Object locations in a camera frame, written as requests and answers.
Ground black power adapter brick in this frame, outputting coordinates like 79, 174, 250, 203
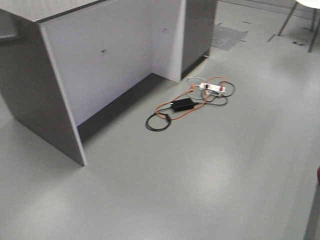
170, 98, 195, 113

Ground white power strip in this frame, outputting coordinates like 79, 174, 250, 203
199, 82, 226, 94

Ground grey floor mat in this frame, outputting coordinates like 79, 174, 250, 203
211, 24, 248, 52

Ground grey white cabinet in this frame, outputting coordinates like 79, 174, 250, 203
0, 0, 217, 166

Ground black legged chair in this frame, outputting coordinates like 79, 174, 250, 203
277, 0, 320, 53

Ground black power cable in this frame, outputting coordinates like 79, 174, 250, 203
145, 80, 236, 132

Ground orange extension cable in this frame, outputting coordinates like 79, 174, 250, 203
155, 76, 225, 121

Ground white cable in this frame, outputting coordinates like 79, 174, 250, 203
186, 62, 208, 87

